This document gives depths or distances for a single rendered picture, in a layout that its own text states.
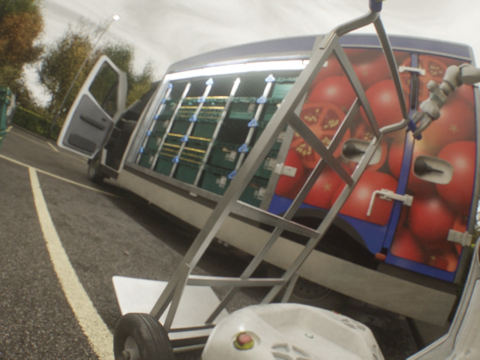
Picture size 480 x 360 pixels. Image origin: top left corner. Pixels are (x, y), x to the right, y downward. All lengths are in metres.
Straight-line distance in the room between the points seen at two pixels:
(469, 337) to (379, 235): 1.19
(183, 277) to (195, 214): 1.65
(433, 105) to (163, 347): 1.26
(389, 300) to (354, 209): 0.64
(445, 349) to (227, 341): 0.54
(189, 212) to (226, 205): 1.77
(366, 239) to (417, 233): 0.34
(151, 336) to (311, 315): 0.50
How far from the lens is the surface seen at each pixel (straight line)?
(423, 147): 1.78
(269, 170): 2.11
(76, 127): 4.36
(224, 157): 2.43
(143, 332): 0.63
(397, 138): 1.78
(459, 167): 1.79
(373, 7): 0.67
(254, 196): 2.11
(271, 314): 0.72
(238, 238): 1.92
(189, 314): 1.13
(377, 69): 2.14
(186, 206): 2.35
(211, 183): 2.43
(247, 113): 2.53
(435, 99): 1.16
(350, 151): 1.73
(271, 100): 2.42
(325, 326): 0.83
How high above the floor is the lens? 0.61
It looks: 6 degrees up
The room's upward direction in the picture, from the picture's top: 20 degrees clockwise
